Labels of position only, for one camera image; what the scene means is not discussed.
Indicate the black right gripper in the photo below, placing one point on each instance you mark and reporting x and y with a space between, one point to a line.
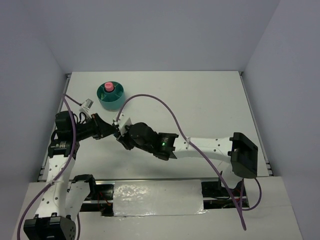
123 138

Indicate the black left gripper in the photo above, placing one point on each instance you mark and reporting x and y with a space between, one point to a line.
102 128

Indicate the pink-capped crayon bottle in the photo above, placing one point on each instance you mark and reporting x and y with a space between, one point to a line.
109 87

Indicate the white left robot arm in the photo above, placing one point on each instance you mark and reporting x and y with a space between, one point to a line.
55 218

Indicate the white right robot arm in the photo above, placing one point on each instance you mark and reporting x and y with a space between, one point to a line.
238 151

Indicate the teal round compartment organizer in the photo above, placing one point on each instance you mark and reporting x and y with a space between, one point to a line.
114 100

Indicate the silver foil sheet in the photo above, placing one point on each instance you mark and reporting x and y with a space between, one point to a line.
158 198

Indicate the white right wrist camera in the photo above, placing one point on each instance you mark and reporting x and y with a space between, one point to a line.
120 122

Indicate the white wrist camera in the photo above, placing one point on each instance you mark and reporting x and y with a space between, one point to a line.
120 122
85 107

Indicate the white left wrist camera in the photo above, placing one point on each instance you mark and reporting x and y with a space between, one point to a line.
85 107

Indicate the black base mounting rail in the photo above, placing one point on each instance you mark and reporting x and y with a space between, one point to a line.
214 196

